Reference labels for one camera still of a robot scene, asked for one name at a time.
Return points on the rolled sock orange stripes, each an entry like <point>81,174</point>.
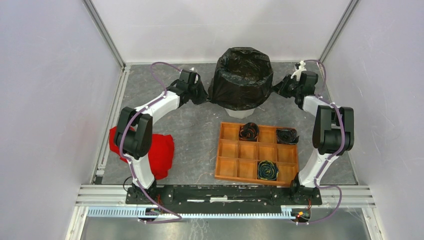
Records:
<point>249,132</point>

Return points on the red cloth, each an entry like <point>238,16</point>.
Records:
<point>160,155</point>

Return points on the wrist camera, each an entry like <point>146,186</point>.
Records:
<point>196,78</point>
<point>299,68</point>

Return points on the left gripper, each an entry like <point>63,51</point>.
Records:
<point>204,94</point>

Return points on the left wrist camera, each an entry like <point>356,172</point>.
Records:
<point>196,78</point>

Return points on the white trash bin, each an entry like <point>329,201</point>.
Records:
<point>239,114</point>

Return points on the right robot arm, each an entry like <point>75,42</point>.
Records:
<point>332,135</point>

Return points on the rolled sock yellow blue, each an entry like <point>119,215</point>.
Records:
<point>267,170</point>

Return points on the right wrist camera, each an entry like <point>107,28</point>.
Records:
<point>299,68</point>

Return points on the rolled sock dark green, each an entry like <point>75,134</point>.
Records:
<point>287,136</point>

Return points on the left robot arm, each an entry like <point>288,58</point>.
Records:
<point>134,131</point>

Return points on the white slotted cable duct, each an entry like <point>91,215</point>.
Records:
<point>145,213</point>

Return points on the wooden compartment tray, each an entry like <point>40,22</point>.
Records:
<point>239,160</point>

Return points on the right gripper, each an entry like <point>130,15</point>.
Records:
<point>280,88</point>

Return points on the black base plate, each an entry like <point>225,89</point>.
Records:
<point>222,199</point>

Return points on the black trash bag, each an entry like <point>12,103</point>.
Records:
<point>243,79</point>

